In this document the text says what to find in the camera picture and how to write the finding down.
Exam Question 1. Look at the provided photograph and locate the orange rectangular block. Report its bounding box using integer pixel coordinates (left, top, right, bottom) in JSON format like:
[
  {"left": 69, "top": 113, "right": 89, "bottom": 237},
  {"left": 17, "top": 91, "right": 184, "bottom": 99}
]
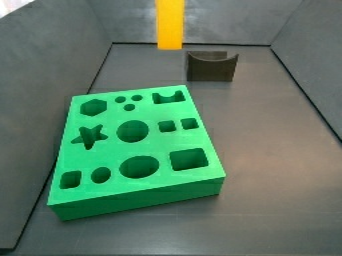
[{"left": 156, "top": 0, "right": 185, "bottom": 50}]

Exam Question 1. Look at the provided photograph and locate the green shape sorter block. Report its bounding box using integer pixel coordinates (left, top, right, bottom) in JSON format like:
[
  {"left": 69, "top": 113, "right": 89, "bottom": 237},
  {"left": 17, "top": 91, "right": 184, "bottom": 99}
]
[{"left": 47, "top": 85, "right": 226, "bottom": 220}]

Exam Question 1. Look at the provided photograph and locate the dark grey curved block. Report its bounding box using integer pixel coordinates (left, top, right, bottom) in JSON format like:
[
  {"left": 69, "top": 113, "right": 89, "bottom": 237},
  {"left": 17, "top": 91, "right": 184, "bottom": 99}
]
[{"left": 188, "top": 51, "right": 240, "bottom": 82}]

